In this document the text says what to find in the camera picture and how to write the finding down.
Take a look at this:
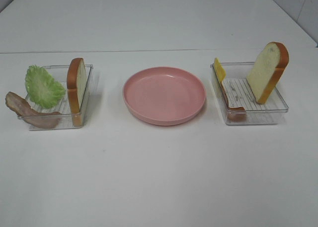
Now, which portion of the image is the bacon strip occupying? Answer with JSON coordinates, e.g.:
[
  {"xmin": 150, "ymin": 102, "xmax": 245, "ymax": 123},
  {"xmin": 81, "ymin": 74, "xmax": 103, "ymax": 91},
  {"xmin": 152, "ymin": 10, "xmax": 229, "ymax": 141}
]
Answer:
[
  {"xmin": 220, "ymin": 84, "xmax": 246, "ymax": 122},
  {"xmin": 5, "ymin": 91, "xmax": 61, "ymax": 129}
]

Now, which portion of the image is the bread slice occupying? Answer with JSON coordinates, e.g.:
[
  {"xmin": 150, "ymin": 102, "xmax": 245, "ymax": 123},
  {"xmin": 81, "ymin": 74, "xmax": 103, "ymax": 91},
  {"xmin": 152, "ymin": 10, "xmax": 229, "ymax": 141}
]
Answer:
[
  {"xmin": 67, "ymin": 58, "xmax": 87, "ymax": 127},
  {"xmin": 246, "ymin": 42, "xmax": 289, "ymax": 104}
]

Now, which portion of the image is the green lettuce leaf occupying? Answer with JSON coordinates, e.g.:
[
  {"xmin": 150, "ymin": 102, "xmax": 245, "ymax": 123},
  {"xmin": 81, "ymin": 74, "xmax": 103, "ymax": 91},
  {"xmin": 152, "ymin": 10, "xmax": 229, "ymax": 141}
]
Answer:
[{"xmin": 25, "ymin": 65, "xmax": 66, "ymax": 109}]

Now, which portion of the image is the pink round plate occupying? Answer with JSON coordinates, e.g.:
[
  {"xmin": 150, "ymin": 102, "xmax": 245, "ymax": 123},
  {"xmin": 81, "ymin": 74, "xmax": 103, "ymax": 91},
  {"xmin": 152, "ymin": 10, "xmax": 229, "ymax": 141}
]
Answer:
[{"xmin": 123, "ymin": 67, "xmax": 206, "ymax": 126}]

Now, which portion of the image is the yellow cheese slice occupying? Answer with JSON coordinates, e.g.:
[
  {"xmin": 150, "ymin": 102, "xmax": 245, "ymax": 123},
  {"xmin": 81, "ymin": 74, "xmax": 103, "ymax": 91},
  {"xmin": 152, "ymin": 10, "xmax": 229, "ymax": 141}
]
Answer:
[{"xmin": 213, "ymin": 58, "xmax": 226, "ymax": 91}]

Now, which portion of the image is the right clear plastic container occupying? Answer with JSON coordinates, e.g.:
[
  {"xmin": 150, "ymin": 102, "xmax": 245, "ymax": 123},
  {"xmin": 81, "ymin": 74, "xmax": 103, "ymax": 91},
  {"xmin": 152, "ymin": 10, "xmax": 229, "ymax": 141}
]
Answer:
[{"xmin": 210, "ymin": 62, "xmax": 289, "ymax": 125}]

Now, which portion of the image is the clear plastic container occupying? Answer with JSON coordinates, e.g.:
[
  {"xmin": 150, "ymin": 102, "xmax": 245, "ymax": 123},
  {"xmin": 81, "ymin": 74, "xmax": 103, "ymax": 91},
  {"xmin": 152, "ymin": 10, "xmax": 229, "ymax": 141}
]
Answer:
[
  {"xmin": 17, "ymin": 64, "xmax": 99, "ymax": 130},
  {"xmin": 210, "ymin": 62, "xmax": 289, "ymax": 125}
]

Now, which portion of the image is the left clear plastic container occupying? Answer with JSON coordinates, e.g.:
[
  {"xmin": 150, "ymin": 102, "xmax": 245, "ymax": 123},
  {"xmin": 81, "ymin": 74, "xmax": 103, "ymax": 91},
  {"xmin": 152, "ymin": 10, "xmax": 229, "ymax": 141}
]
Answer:
[{"xmin": 17, "ymin": 64, "xmax": 99, "ymax": 130}]

